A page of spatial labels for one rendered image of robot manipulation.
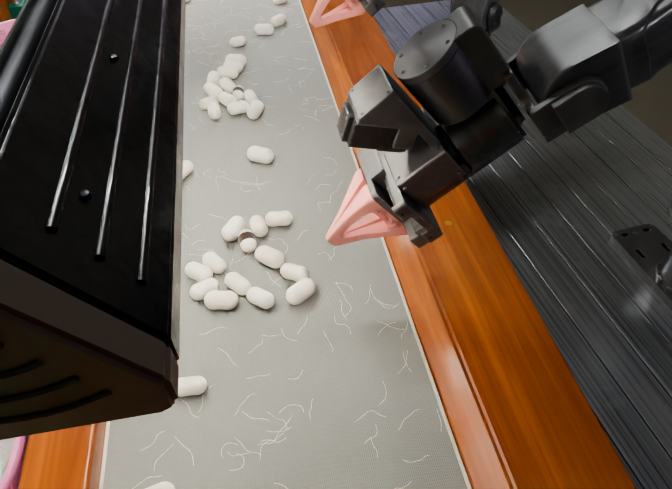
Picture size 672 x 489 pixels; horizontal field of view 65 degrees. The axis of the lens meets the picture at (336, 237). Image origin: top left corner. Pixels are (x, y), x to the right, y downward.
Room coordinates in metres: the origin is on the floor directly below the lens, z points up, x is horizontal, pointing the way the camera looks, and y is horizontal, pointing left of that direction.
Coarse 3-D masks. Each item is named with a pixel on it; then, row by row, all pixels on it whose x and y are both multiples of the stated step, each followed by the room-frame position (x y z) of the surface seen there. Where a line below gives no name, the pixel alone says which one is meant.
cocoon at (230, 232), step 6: (234, 216) 0.45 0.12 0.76; (240, 216) 0.45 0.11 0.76; (228, 222) 0.44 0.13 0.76; (234, 222) 0.44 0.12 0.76; (240, 222) 0.44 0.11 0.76; (222, 228) 0.43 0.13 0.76; (228, 228) 0.43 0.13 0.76; (234, 228) 0.43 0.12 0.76; (240, 228) 0.44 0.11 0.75; (222, 234) 0.43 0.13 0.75; (228, 234) 0.42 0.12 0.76; (234, 234) 0.42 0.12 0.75; (228, 240) 0.42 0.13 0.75
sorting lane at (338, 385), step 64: (192, 0) 1.12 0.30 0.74; (256, 0) 1.12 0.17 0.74; (192, 64) 0.85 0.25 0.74; (256, 64) 0.85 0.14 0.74; (320, 64) 0.85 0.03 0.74; (192, 128) 0.66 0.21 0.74; (256, 128) 0.66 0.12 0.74; (320, 128) 0.66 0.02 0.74; (192, 192) 0.51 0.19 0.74; (256, 192) 0.51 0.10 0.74; (320, 192) 0.51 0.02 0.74; (192, 256) 0.40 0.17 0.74; (320, 256) 0.40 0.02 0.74; (384, 256) 0.40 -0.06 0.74; (192, 320) 0.31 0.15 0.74; (256, 320) 0.31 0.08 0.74; (320, 320) 0.31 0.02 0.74; (384, 320) 0.31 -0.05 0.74; (256, 384) 0.24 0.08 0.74; (320, 384) 0.24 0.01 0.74; (384, 384) 0.24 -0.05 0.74; (128, 448) 0.18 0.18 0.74; (192, 448) 0.18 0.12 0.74; (256, 448) 0.18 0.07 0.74; (320, 448) 0.18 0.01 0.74; (384, 448) 0.18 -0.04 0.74; (448, 448) 0.18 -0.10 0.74
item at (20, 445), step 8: (16, 440) 0.18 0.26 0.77; (24, 440) 0.18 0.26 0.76; (16, 448) 0.17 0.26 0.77; (24, 448) 0.19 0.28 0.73; (16, 456) 0.16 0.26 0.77; (8, 464) 0.16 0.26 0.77; (16, 464) 0.16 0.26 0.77; (8, 472) 0.15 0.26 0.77; (16, 472) 0.16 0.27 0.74; (8, 480) 0.15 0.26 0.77; (16, 480) 0.16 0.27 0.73; (0, 488) 0.14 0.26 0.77; (8, 488) 0.15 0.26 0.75; (16, 488) 0.15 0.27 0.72
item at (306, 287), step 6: (300, 282) 0.35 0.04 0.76; (306, 282) 0.35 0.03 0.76; (312, 282) 0.35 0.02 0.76; (294, 288) 0.34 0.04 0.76; (300, 288) 0.34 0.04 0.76; (306, 288) 0.34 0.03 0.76; (312, 288) 0.34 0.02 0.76; (288, 294) 0.34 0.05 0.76; (294, 294) 0.33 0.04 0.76; (300, 294) 0.33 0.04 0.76; (306, 294) 0.34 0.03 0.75; (312, 294) 0.34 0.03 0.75; (288, 300) 0.33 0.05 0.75; (294, 300) 0.33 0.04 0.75; (300, 300) 0.33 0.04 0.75
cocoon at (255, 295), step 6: (252, 288) 0.34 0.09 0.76; (258, 288) 0.34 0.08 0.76; (252, 294) 0.34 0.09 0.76; (258, 294) 0.33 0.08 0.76; (264, 294) 0.33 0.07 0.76; (270, 294) 0.34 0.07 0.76; (252, 300) 0.33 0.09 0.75; (258, 300) 0.33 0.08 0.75; (264, 300) 0.33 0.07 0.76; (270, 300) 0.33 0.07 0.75; (264, 306) 0.32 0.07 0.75; (270, 306) 0.33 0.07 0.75
